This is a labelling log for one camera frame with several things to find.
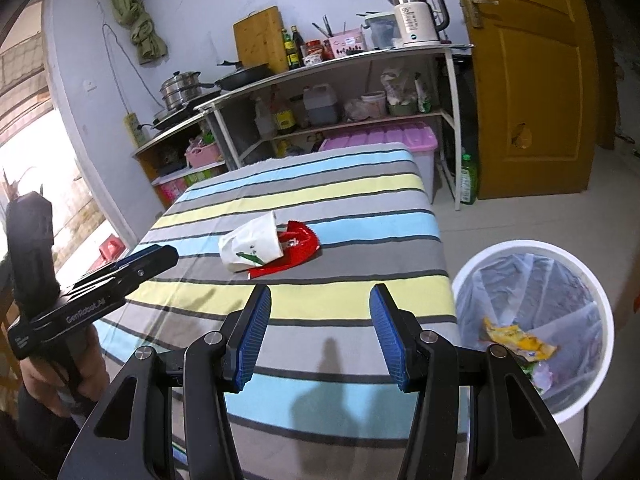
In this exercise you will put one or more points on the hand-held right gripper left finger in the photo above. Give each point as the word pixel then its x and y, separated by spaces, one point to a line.
pixel 252 340

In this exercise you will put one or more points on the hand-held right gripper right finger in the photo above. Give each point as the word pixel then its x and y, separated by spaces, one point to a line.
pixel 390 340

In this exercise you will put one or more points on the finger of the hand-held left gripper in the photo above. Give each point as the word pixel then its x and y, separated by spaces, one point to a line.
pixel 132 259
pixel 155 260

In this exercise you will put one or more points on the white green paper bag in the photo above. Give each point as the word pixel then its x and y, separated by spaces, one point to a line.
pixel 250 242

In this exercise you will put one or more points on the plain red snack packet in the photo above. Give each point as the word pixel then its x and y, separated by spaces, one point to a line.
pixel 300 247

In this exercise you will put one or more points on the white round bin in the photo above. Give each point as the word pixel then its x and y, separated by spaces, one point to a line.
pixel 602 340

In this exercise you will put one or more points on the person's left forearm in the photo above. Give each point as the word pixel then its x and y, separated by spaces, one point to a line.
pixel 45 435

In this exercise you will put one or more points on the person's left hand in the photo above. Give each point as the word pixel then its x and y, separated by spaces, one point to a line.
pixel 40 380

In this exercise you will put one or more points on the red plastic stool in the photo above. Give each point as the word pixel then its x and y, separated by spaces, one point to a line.
pixel 111 250

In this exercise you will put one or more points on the clear box with pink contents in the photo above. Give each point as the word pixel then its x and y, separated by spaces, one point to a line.
pixel 172 187

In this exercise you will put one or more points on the pink plastic basket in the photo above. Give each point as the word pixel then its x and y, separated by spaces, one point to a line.
pixel 204 155

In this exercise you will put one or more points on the small wooden shelf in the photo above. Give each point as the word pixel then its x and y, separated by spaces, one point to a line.
pixel 165 132

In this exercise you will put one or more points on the yellowed power strip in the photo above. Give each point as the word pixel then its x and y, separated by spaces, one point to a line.
pixel 131 130

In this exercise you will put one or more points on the clear plastic bin liner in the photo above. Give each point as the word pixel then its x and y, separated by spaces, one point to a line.
pixel 525 290

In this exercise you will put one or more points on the black induction cooker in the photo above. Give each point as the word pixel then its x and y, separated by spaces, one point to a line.
pixel 177 115

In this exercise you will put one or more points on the striped bed sheet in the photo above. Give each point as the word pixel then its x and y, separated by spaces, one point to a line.
pixel 300 185

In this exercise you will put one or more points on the steel steamer pot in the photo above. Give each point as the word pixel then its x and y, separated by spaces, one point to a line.
pixel 179 90

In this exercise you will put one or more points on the white plastic bottle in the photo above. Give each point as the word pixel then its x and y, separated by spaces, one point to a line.
pixel 264 120

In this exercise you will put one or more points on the green plastic bottle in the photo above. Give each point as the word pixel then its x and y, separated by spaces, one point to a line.
pixel 468 177

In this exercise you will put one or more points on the yellow label oil bottle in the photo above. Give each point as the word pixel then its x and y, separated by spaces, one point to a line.
pixel 285 120

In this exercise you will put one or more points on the black frying pan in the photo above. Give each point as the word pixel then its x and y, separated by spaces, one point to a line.
pixel 245 76

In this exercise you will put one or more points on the pink lid storage box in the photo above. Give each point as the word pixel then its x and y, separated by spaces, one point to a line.
pixel 395 135

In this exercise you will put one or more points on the grey plastic jug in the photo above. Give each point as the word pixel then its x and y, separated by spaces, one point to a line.
pixel 320 107

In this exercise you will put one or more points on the knotted green curtain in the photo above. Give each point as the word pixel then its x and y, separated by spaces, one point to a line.
pixel 145 30

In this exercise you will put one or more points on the white plastic tub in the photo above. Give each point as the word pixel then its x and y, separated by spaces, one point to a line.
pixel 373 105

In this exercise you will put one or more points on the wooden cutting board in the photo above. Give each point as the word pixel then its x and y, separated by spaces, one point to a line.
pixel 259 37

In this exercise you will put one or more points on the dark sauce bottle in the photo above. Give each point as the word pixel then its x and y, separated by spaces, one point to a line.
pixel 288 52
pixel 298 49

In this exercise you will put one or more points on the clear plastic food bag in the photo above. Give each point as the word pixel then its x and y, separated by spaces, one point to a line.
pixel 400 91

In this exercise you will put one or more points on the red jar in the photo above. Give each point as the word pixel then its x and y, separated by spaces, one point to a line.
pixel 315 50

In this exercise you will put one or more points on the white metal shelf rack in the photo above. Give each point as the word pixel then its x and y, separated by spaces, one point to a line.
pixel 340 62

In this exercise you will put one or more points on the pink utensil holder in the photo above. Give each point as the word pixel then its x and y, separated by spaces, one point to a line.
pixel 346 44

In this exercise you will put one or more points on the yellow wooden door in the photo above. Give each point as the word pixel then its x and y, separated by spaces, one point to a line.
pixel 530 85

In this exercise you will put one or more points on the clear plastic container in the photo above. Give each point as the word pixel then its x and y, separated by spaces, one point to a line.
pixel 381 32

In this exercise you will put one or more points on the white electric kettle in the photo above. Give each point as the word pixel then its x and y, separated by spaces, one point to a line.
pixel 416 20

